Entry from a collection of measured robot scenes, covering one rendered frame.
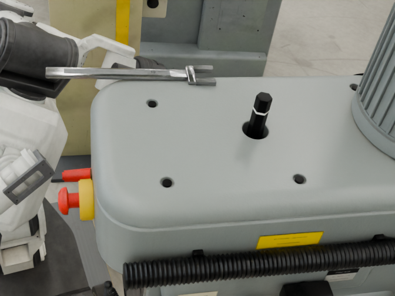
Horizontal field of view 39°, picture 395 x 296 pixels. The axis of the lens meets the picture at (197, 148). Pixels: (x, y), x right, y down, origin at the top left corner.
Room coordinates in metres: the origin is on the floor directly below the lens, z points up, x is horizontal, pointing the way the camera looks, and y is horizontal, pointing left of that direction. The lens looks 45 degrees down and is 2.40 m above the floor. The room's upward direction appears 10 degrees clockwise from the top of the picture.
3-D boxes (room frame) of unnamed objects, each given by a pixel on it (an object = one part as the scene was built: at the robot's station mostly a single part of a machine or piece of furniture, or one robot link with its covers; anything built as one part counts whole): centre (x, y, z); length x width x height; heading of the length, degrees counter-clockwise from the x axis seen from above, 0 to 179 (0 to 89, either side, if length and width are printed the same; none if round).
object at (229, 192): (0.57, -0.09, 1.81); 0.47 x 0.26 x 0.16; 108
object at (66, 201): (0.49, 0.17, 1.76); 0.04 x 0.03 x 0.04; 18
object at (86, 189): (0.50, 0.15, 1.76); 0.06 x 0.02 x 0.06; 18
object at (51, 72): (0.63, 0.11, 1.89); 0.24 x 0.04 x 0.01; 105
